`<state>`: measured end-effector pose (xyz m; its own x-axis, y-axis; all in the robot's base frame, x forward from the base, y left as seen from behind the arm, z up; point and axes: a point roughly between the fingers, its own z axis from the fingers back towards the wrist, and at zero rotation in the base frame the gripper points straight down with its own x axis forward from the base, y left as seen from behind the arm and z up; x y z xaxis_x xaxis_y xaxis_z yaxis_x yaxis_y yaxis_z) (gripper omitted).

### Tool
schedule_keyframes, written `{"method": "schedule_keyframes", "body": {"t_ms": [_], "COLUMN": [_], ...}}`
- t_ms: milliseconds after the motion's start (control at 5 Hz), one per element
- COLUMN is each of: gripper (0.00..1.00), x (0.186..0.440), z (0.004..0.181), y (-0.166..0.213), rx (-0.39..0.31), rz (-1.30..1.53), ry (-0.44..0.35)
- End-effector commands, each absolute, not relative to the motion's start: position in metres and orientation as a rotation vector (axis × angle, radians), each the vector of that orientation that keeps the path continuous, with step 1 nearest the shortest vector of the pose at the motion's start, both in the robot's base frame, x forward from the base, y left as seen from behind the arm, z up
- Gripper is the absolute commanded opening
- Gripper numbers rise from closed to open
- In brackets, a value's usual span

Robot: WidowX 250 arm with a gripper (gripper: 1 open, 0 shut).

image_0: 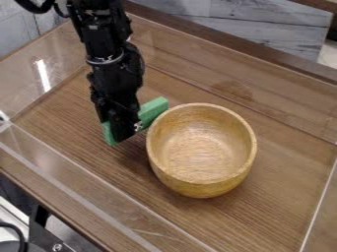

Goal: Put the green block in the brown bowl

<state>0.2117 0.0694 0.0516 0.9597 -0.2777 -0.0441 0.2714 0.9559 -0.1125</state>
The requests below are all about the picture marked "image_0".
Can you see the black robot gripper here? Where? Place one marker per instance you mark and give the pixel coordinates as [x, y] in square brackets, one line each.
[115, 81]

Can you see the black table leg frame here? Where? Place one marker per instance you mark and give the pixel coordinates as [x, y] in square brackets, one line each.
[41, 237]

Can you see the green rectangular block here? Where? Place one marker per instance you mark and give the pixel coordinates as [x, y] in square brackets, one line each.
[150, 111]

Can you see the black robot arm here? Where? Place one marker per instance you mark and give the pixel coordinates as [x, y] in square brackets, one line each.
[103, 28]

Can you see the brown wooden bowl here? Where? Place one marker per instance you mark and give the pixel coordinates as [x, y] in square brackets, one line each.
[201, 147]

